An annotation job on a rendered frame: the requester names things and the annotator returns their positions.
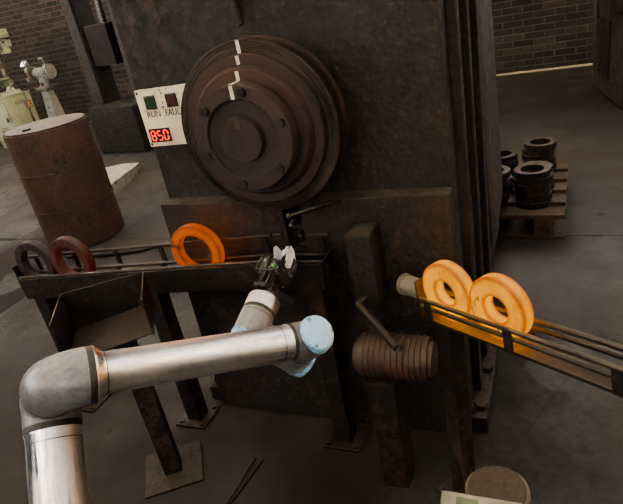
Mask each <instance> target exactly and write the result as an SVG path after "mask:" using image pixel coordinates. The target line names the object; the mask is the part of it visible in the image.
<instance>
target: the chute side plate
mask: <svg viewBox="0 0 623 504"><path fill-rule="evenodd" d="M296 265H297V272H296V274H295V276H294V278H293V280H291V281H290V283H289V285H288V286H286V287H285V288H282V289H303V284H302V281H320V284H321V289H322V290H327V286H326V281H325V276H324V271H323V266H322V264H296ZM256 266H257V264H252V265H237V266H222V267H207V268H191V269H176V270H161V271H146V272H144V274H145V277H146V279H147V282H148V285H149V287H155V289H156V291H157V293H176V292H198V291H220V290H243V289H255V288H254V286H253V284H254V282H258V281H259V279H260V278H259V276H258V274H257V272H256V270H255V268H256ZM136 273H139V272H131V273H116V274H101V275H86V276H71V277H55V278H40V279H25V280H18V282H19V284H20V285H21V287H22V289H23V291H24V293H25V295H26V297H27V299H34V297H33V295H32V292H35V293H43V295H44V297H45V298H59V295H60V294H61V293H65V292H69V291H72V290H76V289H80V288H83V287H87V286H91V285H95V284H98V283H102V282H106V281H110V280H113V279H117V278H121V277H125V276H128V275H132V274H136Z"/></svg>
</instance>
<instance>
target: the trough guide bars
mask: <svg viewBox="0 0 623 504"><path fill-rule="evenodd" d="M419 301H421V302H424V304H423V303H421V304H420V308H423V309H425V313H426V318H427V321H428V322H431V323H433V320H434V317H433V312H434V313H436V314H439V315H442V316H444V317H447V318H450V319H453V320H455V321H458V322H461V323H463V324H466V325H469V326H471V327H474V328H477V329H480V330H482V331H485V332H488V333H490V334H493V335H496V336H498V337H501V338H503V343H504V350H505V352H507V353H509V354H512V355H513V351H514V347H513V342H515V343H517V344H520V345H523V346H525V347H528V348H531V349H534V350H536V351H539V352H542V353H544V354H547V355H550V356H552V357H555V358H558V359H561V360H563V361H566V362H569V363H571V364H574V365H577V366H579V367H582V368H585V369H588V370H590V371H593V372H596V373H598V374H601V375H604V376H606V377H609V378H611V381H612V394H614V395H616V396H619V397H621V398H623V366H620V365H617V364H614V363H611V362H608V361H606V360H603V359H600V358H597V357H594V356H591V355H588V354H585V353H582V352H580V351H577V350H574V349H571V348H568V347H565V346H562V345H559V344H556V343H554V342H551V341H548V340H545V339H542V338H539V337H536V336H535V334H534V330H535V331H538V332H541V333H544V334H546V335H549V336H552V337H555V338H558V339H561V340H564V341H567V342H570V343H573V344H576V345H579V346H582V347H585V348H588V349H591V350H594V351H597V352H600V353H603V354H606V355H609V356H612V357H615V358H618V359H621V360H623V354H622V353H619V352H616V351H613V350H610V349H607V348H604V347H601V346H598V345H595V344H592V343H589V342H586V341H583V340H580V339H577V338H573V337H570V336H567V335H564V334H561V333H558V332H555V331H552V330H549V329H546V328H543V327H540V326H537V325H534V324H533V325H532V328H531V329H530V331H529V332H528V333H525V332H522V331H519V330H516V329H513V328H510V327H507V326H504V325H502V324H499V323H496V322H493V321H490V320H487V319H484V318H481V317H479V316H476V315H473V314H470V313H467V312H464V311H461V310H458V309H455V308H453V307H450V306H447V305H444V304H441V303H438V302H435V301H432V300H429V299H427V298H424V297H419ZM431 305H432V306H435V307H438V308H441V309H443V310H446V311H449V312H452V313H455V314H457V315H460V316H463V317H466V318H469V319H471V320H474V321H477V322H480V323H483V324H485V325H488V326H491V327H494V328H497V329H499V330H502V332H500V331H498V330H495V329H492V328H489V327H487V326H484V325H481V324H478V323H475V322H473V321H470V320H467V319H464V318H462V317H459V316H456V315H453V314H450V313H448V312H445V311H442V310H439V309H437V308H434V307H432V306H431ZM494 306H495V308H496V309H497V310H498V311H499V312H502V313H506V314H508V312H507V309H506V308H504V307H501V306H497V305H494ZM533 323H536V324H539V325H543V326H546V327H549V328H552V329H555V330H558V331H561V332H564V333H567V334H570V335H573V336H576V337H580V338H583V339H586V340H589V341H592V342H595V343H598V344H601V345H604V346H607V347H610V348H613V349H617V350H620V351H623V345H621V344H618V343H615V342H612V341H609V340H606V339H602V338H599V337H596V336H593V335H590V334H586V333H583V332H580V331H577V330H574V329H571V328H567V327H564V326H561V325H558V324H555V323H552V322H548V321H545V320H542V319H539V318H536V317H534V322H533ZM512 334H513V335H516V336H519V337H522V338H525V339H527V340H530V341H533V342H536V343H539V344H541V345H544V346H547V347H550V348H553V349H555V350H558V351H561V352H564V353H567V354H570V355H572V356H575V357H578V358H581V359H584V360H586V361H589V362H592V363H595V364H598V365H600V366H603V367H606V368H609V369H611V371H609V370H606V369H603V368H600V367H598V366H595V365H592V364H589V363H587V362H584V361H581V360H578V359H575V358H573V357H570V356H567V355H564V354H562V353H559V352H556V351H553V350H550V349H548V348H545V347H542V346H539V345H537V344H534V343H531V342H528V341H525V340H523V339H520V338H517V337H514V336H512Z"/></svg>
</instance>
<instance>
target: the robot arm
mask: <svg viewBox="0 0 623 504"><path fill-rule="evenodd" d="M273 252H274V258H271V256H265V257H264V258H263V256H261V257H260V259H259V261H258V264H257V266H256V268H255V270H256V272H257V274H258V276H259V278H260V279H259V281H258V282H254V284H253V286H254V288H255V290H253V291H251V292H250V293H249V295H248V297H247V299H246V301H245V303H244V306H243V308H242V310H241V312H240V314H239V316H238V319H237V321H236V323H235V325H234V327H233V328H232V330H231V333H225V334H218V335H211V336H205V337H198V338H191V339H184V340H177V341H171V342H164V343H157V344H150V345H143V346H137V347H130V348H123V349H116V350H109V351H100V350H99V349H97V348H96V347H94V346H84V347H78V348H74V349H69V350H66V351H62V352H59V353H56V354H53V355H51V356H48V357H46V358H44V359H42V360H40V361H38V362H36V363H35V364H34V365H33V366H31V367H30V368H29V369H28V370H27V371H26V373H25V374H24V376H23V378H22V379H21V382H20V387H19V396H20V400H19V406H20V411H21V421H22V436H23V439H24V444H25V460H26V475H27V491H28V504H89V494H88V484H87V474H86V464H85V454H84V444H83V434H82V428H83V421H82V410H81V407H84V406H88V405H92V404H98V403H99V402H100V401H101V400H102V399H103V397H104V396H105V395H106V394H110V393H115V392H121V391H126V390H132V389H137V388H143V387H148V386H154V385H159V384H165V383H170V382H176V381H181V380H187V379H192V378H198V377H203V376H209V375H214V374H220V373H225V372H231V371H236V370H242V369H247V368H253V367H258V366H264V365H269V364H272V365H274V366H276V367H278V368H280V369H282V370H284V371H286V372H287V373H288V374H290V375H293V376H296V377H302V376H304V375H306V373H307V372H308V371H309V370H310V369H311V367H312V366H313V364H314V362H315V359H316V357H318V356H319V355H321V354H324V353H325V352H327V351H328V349H329V348H330V347H331V346H332V344H333V341H334V332H333V329H332V326H331V325H330V323H329V322H328V321H327V320H326V319H324V318H323V317H321V316H317V315H312V316H308V317H306V318H304V319H303V321H299V322H293V323H286V324H282V325H279V326H274V325H272V324H273V322H274V319H275V317H276V314H277V312H278V310H279V307H280V306H281V307H287V308H289V307H293V306H294V299H295V298H293V297H291V296H289V295H287V294H285V293H283V292H281V291H279V290H281V289H282V288H285V287H286V286H288V285H289V283H290V281H291V280H293V278H294V276H295V274H296V272H297V265H296V258H295V253H294V250H293V248H292V246H286V248H285V249H284V250H283V251H281V250H280V249H279V248H278V247H277V246H275V247H274V249H273ZM260 261H261V262H262V263H261V265H260V268H259V267H258V265H259V263H260Z"/></svg>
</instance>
